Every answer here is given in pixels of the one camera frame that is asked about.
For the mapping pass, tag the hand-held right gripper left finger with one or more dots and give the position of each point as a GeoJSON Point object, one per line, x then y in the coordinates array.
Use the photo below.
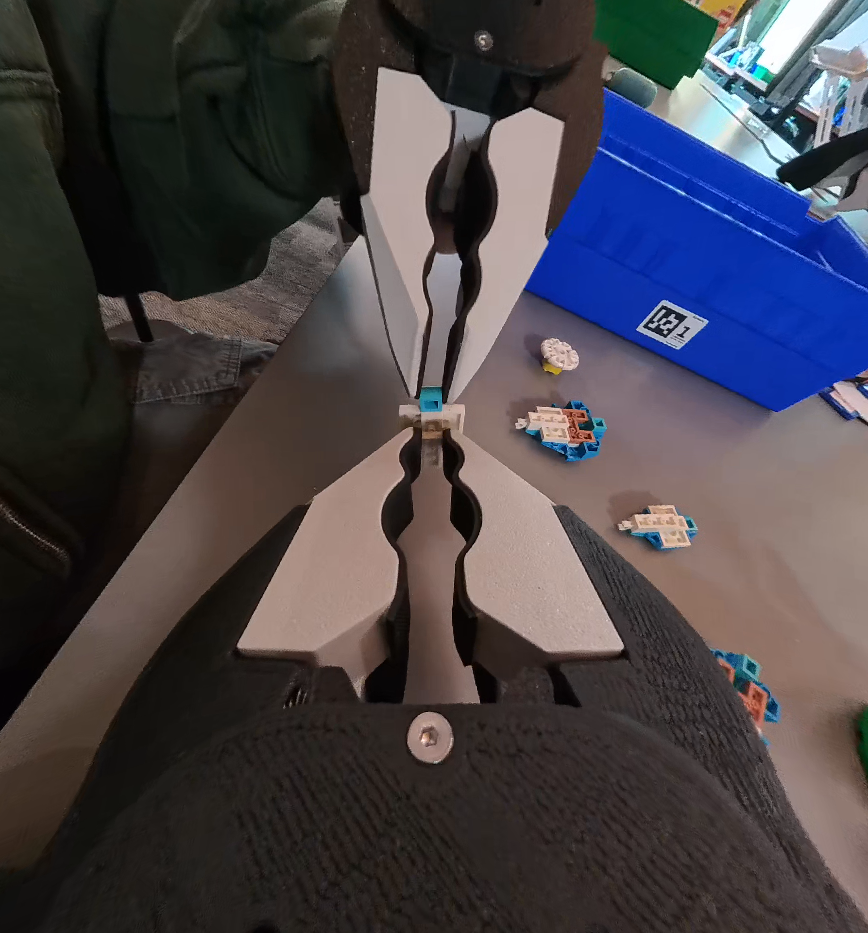
{"type": "Point", "coordinates": [317, 576]}

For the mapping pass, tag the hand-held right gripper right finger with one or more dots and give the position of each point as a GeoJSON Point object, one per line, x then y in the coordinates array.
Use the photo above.
{"type": "Point", "coordinates": [543, 576]}

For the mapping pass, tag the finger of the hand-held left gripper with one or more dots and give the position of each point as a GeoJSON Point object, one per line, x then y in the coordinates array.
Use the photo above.
{"type": "Point", "coordinates": [397, 204]}
{"type": "Point", "coordinates": [521, 204]}

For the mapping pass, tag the white teal lego piece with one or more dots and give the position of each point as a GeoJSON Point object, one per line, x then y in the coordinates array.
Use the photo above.
{"type": "Point", "coordinates": [445, 419]}

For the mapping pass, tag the person's left forearm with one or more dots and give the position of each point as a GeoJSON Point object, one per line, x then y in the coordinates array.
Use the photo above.
{"type": "Point", "coordinates": [222, 146]}

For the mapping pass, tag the small white blue lego assembly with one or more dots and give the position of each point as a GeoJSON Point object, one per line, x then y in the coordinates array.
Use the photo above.
{"type": "Point", "coordinates": [659, 525]}

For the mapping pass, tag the large white brown lego assembly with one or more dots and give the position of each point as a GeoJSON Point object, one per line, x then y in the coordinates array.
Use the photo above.
{"type": "Point", "coordinates": [561, 430]}

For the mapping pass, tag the white round lego piece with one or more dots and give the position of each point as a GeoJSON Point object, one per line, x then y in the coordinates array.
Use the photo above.
{"type": "Point", "coordinates": [559, 355]}

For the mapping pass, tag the blue lego brick assembly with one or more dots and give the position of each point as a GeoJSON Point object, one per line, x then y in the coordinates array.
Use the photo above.
{"type": "Point", "coordinates": [751, 692]}

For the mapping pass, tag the grey round object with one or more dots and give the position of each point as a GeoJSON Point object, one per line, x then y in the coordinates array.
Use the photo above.
{"type": "Point", "coordinates": [634, 86]}

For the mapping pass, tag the blue plastic bin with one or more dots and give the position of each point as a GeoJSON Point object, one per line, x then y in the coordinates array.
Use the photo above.
{"type": "Point", "coordinates": [696, 255]}

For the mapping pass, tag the green box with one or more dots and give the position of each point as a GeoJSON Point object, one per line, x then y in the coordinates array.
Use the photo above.
{"type": "Point", "coordinates": [652, 36]}

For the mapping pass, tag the person's grey jeans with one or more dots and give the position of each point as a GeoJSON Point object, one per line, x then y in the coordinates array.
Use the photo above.
{"type": "Point", "coordinates": [186, 364]}

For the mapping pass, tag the white and black device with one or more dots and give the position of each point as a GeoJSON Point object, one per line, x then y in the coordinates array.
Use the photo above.
{"type": "Point", "coordinates": [831, 162]}

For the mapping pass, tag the printed instruction booklet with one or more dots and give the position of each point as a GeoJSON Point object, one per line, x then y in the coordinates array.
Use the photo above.
{"type": "Point", "coordinates": [867, 401]}

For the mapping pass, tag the person's dark green jacket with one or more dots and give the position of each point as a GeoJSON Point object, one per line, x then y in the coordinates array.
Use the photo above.
{"type": "Point", "coordinates": [11, 291]}

